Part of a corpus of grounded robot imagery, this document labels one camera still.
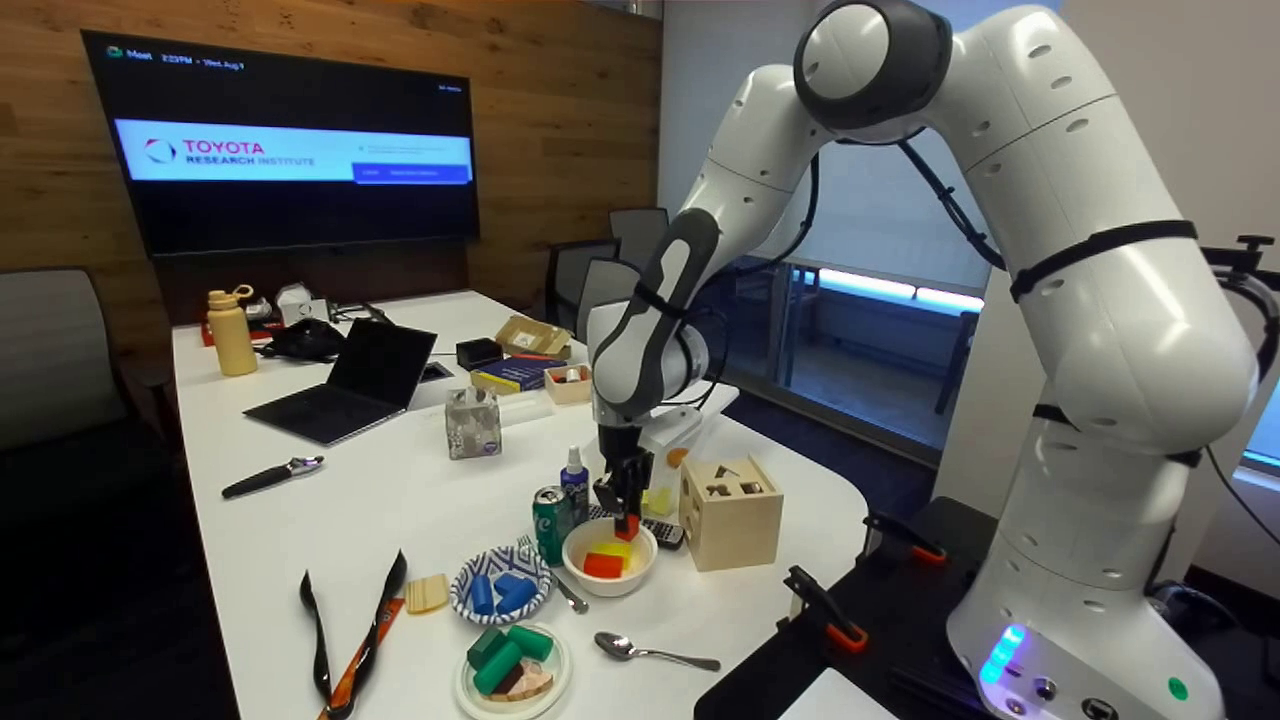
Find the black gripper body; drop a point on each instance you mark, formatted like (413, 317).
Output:
(626, 463)

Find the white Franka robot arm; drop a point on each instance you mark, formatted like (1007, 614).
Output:
(1092, 333)

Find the yellow cube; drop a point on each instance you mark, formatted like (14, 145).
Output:
(615, 548)

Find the red cube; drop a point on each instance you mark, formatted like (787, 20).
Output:
(603, 566)

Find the green soda can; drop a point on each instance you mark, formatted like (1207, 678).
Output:
(550, 524)

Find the white bowl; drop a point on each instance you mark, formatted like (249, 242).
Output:
(609, 582)

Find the wooden shape sorter box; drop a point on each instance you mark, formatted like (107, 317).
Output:
(728, 513)

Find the small wooden tray box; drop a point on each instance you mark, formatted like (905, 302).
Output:
(568, 384)

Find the blue flat box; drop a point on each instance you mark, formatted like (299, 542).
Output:
(513, 373)

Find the blue toy blocks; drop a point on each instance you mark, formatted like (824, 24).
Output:
(503, 590)

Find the metal spoon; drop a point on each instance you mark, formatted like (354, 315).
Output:
(653, 655)

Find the cardboard box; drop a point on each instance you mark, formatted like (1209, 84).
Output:
(533, 339)

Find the blue patterned plate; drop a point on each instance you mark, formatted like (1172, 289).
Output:
(503, 606)

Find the green toy block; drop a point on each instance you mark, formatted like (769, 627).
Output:
(487, 649)
(533, 641)

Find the small black box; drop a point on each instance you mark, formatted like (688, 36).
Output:
(478, 352)

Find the grey office chair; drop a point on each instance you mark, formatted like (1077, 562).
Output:
(54, 362)
(586, 272)

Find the flat cork piece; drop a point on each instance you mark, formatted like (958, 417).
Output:
(425, 592)

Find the white plate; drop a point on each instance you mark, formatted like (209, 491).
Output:
(521, 699)

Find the black orange clamp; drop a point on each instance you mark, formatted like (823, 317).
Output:
(912, 536)
(824, 611)

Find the black mounting board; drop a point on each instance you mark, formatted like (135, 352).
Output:
(864, 641)

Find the black laptop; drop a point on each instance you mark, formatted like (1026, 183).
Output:
(351, 381)

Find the black cloth bag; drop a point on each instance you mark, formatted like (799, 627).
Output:
(304, 343)

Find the black marker pen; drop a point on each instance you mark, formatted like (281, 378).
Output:
(268, 479)

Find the yellow water bottle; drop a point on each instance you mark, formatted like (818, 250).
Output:
(230, 333)

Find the wall television screen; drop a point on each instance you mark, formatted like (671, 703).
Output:
(281, 145)

